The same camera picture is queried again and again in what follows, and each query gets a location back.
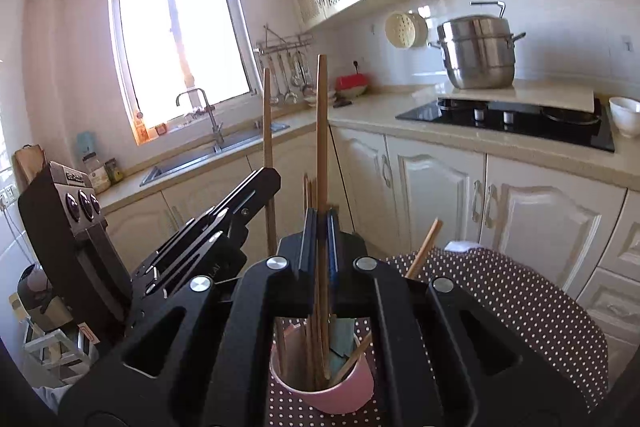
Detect teal container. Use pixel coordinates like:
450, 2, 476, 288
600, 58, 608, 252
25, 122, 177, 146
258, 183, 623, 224
75, 131, 99, 168

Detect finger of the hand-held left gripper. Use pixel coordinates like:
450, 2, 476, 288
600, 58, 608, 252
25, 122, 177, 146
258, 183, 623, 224
131, 167, 282, 282
142, 229, 249, 304

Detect cream base cabinets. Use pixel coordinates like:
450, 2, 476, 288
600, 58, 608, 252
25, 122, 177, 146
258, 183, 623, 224
99, 127, 640, 360

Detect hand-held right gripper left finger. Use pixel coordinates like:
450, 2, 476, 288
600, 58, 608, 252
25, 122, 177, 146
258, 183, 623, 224
59, 206, 319, 427

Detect beige stove cover board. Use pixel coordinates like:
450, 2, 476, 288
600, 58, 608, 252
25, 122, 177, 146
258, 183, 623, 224
439, 79, 597, 114

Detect wall rack with hanging utensils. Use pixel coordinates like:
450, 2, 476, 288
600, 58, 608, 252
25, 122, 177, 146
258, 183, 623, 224
254, 24, 317, 106

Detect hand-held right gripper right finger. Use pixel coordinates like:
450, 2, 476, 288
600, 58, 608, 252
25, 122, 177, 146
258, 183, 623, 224
326, 206, 589, 427

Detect beige kitchen countertop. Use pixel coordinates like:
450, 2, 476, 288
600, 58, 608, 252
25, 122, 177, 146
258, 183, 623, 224
96, 79, 640, 214

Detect white step stool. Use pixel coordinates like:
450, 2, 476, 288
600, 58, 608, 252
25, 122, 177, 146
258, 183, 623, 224
22, 321, 99, 374

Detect chrome faucet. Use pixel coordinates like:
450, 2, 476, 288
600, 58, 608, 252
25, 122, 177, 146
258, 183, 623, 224
175, 87, 226, 154

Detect pink cup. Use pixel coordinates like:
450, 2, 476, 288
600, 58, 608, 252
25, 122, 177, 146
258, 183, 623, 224
268, 316, 376, 416

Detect kitchen window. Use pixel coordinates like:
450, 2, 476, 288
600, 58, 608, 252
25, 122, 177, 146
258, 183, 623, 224
109, 0, 252, 146

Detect steel sink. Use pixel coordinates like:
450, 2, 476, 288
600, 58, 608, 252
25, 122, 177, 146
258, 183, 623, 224
139, 121, 291, 188

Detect teal kitchen knife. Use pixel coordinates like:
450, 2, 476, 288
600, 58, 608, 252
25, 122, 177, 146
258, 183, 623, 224
329, 316, 357, 360

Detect dark round container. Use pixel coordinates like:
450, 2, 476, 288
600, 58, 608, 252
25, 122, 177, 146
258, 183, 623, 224
10, 263, 77, 334

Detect cream round strainer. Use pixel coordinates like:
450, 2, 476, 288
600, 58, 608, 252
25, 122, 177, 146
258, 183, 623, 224
384, 10, 429, 50

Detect green packet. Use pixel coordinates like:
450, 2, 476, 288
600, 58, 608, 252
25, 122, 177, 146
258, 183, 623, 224
104, 158, 124, 186

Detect stainless steel steamer pot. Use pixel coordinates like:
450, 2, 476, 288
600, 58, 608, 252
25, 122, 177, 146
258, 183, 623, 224
427, 0, 527, 90

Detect wooden cutting board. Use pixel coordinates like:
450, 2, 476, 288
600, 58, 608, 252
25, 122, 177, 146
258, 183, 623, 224
13, 145, 49, 196

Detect red bowl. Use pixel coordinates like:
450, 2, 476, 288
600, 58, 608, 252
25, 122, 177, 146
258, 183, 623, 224
333, 74, 372, 100

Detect white bowl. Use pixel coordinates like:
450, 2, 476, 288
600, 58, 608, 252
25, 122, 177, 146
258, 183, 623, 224
608, 96, 640, 139

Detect black gas stove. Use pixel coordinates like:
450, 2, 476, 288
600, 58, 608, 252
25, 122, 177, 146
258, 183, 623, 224
394, 96, 616, 154

